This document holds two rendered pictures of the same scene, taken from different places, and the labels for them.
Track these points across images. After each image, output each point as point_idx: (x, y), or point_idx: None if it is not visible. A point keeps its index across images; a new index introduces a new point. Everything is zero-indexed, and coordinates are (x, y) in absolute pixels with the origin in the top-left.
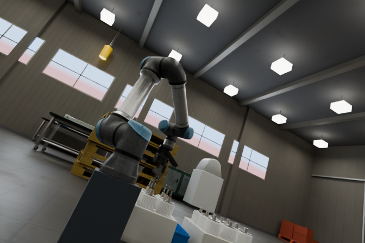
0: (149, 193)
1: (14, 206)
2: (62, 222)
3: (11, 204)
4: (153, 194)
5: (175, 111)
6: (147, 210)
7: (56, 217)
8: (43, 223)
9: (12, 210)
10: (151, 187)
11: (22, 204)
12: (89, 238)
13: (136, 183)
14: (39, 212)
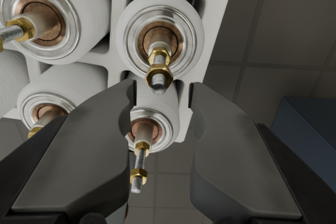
0: (128, 46)
1: (168, 191)
2: (178, 145)
3: (164, 194)
4: None
5: None
6: (215, 37)
7: (162, 154)
8: None
9: (186, 189)
10: (23, 24)
11: (152, 188)
12: None
13: (147, 141)
14: (162, 171)
